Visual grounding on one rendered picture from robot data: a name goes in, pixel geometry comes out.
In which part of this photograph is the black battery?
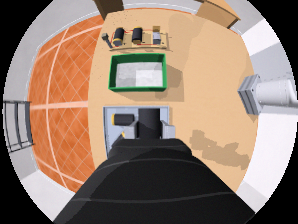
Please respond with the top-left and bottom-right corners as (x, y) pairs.
(132, 26), (143, 43)
(111, 114), (135, 126)
(113, 28), (125, 43)
(111, 131), (125, 147)
(138, 108), (160, 139)

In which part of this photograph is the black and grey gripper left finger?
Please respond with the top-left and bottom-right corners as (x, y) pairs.
(124, 120), (139, 139)

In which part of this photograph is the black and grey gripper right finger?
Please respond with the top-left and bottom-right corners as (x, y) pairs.
(160, 120), (176, 139)

